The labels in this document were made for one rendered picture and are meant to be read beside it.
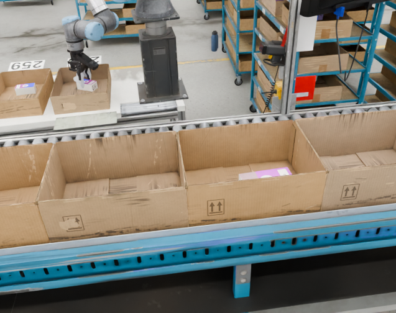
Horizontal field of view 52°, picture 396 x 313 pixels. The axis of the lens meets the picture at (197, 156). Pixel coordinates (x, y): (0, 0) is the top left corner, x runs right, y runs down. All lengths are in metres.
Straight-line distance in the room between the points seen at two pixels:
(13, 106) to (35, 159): 0.85
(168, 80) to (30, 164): 0.99
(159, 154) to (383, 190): 0.70
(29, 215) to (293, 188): 0.71
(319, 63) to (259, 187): 1.52
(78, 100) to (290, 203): 1.30
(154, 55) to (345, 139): 1.06
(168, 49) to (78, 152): 0.92
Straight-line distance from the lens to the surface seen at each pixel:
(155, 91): 2.19
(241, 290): 1.35
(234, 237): 1.14
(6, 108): 2.24
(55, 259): 1.17
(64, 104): 2.16
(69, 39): 2.27
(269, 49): 1.92
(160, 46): 2.09
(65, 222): 1.16
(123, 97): 2.25
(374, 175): 1.24
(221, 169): 1.40
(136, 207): 1.11
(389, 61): 3.41
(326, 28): 2.48
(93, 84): 2.35
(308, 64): 2.51
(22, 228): 1.20
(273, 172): 1.29
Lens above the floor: 1.73
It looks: 35 degrees down
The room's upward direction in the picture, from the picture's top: 2 degrees counter-clockwise
